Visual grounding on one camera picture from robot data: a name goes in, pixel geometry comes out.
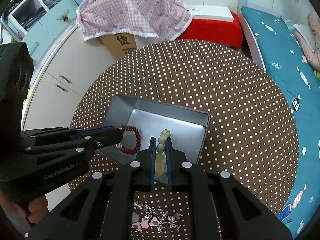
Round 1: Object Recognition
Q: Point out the cream bead bracelet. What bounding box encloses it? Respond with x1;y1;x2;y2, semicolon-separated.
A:
154;128;171;176

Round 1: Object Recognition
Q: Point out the dark red bead bracelet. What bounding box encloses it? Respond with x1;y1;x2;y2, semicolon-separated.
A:
116;125;142;156

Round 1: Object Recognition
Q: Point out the pink flower charm jewelry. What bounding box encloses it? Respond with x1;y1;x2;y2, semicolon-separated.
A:
131;212;160;232

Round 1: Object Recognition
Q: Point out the left hand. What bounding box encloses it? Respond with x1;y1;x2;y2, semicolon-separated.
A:
1;192;49;224

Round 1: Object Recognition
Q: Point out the silver metal tin box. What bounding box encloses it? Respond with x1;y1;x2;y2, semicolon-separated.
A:
103;95;210;164

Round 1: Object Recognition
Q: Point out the white cabinet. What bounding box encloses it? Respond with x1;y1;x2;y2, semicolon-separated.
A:
22;22;118;210

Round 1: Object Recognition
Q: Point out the brown polka dot tablecloth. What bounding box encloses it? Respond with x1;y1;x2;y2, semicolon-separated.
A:
68;39;299;240

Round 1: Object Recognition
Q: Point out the cardboard box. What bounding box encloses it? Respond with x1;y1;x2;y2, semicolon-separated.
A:
100;33;137;60

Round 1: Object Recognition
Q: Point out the red stool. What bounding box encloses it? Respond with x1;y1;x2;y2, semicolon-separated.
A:
177;13;243;50

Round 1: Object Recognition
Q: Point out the light blue drawer unit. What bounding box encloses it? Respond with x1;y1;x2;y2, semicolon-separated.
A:
1;0;77;62

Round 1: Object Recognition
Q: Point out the blue smartphone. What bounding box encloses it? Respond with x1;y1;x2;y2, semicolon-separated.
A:
278;203;291;221

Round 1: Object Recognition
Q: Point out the pink checked cloth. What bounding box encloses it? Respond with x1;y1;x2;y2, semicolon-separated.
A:
76;0;193;41

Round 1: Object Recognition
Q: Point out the white book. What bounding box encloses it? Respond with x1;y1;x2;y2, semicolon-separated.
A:
186;5;234;22

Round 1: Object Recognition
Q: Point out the teal bed sheet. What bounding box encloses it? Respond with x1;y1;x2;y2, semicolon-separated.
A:
241;7;319;237

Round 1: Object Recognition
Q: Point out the pink and green blanket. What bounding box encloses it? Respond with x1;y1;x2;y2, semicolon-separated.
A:
293;12;320;79

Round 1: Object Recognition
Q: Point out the silver charm chain jewelry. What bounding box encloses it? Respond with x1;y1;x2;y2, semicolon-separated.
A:
133;200;182;233

